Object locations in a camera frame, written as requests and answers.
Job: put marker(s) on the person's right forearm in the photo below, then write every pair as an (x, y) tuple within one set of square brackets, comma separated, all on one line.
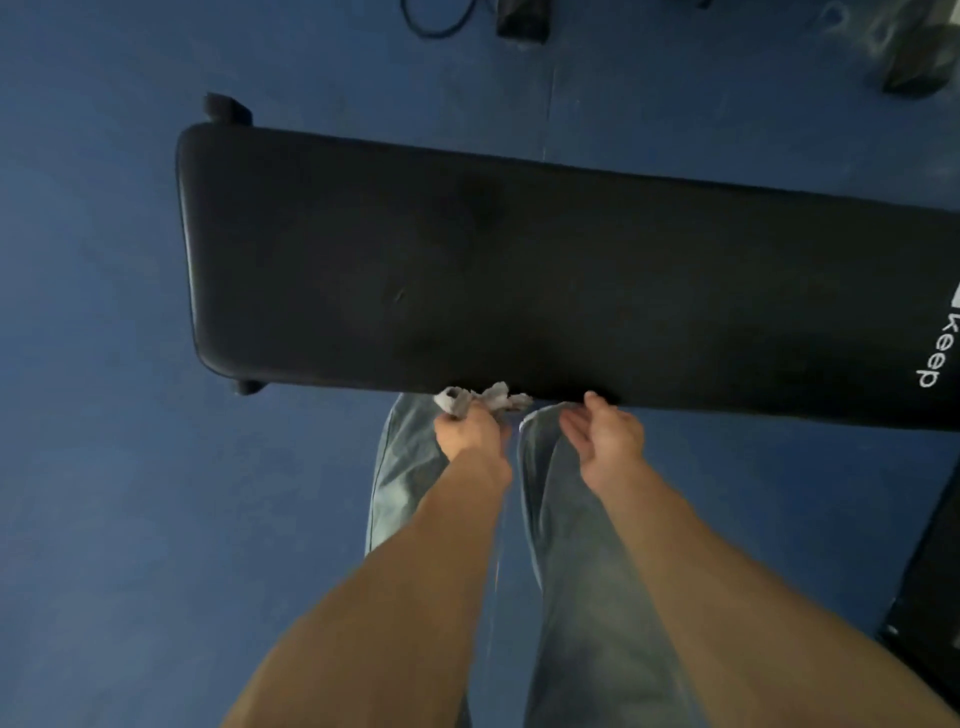
[(720, 600)]

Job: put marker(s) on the person's left fingers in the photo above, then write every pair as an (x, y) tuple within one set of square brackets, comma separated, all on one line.
[(459, 420)]

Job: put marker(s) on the black equipment frame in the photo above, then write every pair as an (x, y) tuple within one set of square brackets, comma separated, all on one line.
[(926, 592)]

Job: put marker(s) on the light blue jeans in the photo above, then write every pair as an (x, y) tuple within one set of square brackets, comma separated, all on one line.
[(570, 570)]

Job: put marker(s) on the person's left forearm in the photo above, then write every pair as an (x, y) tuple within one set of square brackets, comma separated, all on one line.
[(390, 600)]

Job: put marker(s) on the dark dumbbell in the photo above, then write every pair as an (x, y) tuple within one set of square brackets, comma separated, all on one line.
[(911, 45)]

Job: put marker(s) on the black padded weight bench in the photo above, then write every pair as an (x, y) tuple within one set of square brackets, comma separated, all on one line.
[(562, 277)]

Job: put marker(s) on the person's left hand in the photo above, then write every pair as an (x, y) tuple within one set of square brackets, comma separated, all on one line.
[(469, 435)]

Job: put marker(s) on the grey cleaning cloth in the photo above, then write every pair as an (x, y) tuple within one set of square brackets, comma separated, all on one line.
[(484, 399)]

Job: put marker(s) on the black box-shaped equipment base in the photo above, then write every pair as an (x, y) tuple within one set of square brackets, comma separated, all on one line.
[(523, 19)]

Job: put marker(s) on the person's right thumb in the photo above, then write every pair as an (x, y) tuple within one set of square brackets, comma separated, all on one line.
[(600, 405)]

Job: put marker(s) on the person's right hand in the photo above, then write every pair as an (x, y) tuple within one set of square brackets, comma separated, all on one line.
[(611, 446)]

